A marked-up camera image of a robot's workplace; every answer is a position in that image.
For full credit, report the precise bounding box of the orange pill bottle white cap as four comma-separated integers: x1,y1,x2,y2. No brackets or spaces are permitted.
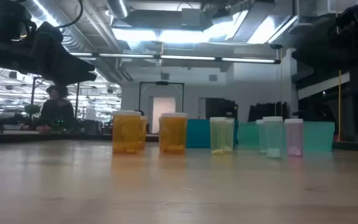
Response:
111,111,142,154
158,113,188,154
140,116,148,151

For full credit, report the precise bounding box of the long ceiling light fixture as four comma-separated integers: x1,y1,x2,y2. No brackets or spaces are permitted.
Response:
70,52,282,65

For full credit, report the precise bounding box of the pink pill vial white cap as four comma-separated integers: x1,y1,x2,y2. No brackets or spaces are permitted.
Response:
284,118,304,157

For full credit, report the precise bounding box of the dark blue plastic bin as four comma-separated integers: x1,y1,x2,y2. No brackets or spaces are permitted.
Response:
185,119,239,149

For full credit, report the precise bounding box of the teal pill vial white cap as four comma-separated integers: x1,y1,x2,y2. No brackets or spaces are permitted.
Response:
256,119,267,154
262,116,284,159

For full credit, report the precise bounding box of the teal plastic bin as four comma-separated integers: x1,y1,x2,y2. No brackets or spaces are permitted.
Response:
237,121,336,152

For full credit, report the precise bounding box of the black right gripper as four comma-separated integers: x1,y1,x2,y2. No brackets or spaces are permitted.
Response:
291,34,358,71

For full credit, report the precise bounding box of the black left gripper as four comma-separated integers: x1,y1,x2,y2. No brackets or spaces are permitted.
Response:
31,21,98,85

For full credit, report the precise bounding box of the dark background desk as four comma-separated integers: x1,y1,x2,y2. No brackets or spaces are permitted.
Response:
0,129,160,144

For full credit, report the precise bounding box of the black cabinet row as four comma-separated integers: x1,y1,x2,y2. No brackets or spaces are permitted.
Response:
249,101,288,123

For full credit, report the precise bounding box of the person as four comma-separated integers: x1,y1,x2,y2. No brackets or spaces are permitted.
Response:
22,84,76,131

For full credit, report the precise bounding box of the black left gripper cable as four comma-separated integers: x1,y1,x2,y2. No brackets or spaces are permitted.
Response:
57,0,84,29

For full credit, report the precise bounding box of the yellow-green pill vial white cap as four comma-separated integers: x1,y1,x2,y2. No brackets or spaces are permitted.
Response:
209,117,228,156
225,118,235,152

